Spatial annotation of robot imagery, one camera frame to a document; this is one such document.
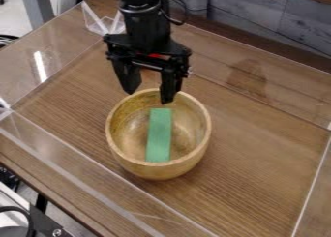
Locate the grey table leg post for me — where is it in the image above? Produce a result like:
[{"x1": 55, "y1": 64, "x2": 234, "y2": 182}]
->
[{"x1": 23, "y1": 0, "x2": 55, "y2": 29}]

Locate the clear acrylic tray wall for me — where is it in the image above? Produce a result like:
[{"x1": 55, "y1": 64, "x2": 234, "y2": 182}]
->
[{"x1": 0, "y1": 9, "x2": 331, "y2": 237}]

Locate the green rectangular stick block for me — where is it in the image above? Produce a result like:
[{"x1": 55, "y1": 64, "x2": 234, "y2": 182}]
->
[{"x1": 144, "y1": 108, "x2": 172, "y2": 163}]

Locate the black clamp with cable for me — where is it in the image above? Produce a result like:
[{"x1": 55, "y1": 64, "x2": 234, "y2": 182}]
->
[{"x1": 0, "y1": 206, "x2": 74, "y2": 237}]

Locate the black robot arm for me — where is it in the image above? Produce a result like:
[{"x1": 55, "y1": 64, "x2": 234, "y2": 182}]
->
[{"x1": 103, "y1": 0, "x2": 191, "y2": 104}]

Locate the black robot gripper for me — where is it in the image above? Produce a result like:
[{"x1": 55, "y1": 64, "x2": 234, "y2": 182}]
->
[{"x1": 103, "y1": 7, "x2": 191, "y2": 104}]

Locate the red plush strawberry toy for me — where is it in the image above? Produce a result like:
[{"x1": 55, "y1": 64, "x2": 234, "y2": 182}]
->
[{"x1": 148, "y1": 53, "x2": 163, "y2": 58}]

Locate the light wooden bowl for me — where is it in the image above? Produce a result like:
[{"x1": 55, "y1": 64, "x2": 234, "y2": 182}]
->
[{"x1": 104, "y1": 88, "x2": 212, "y2": 180}]

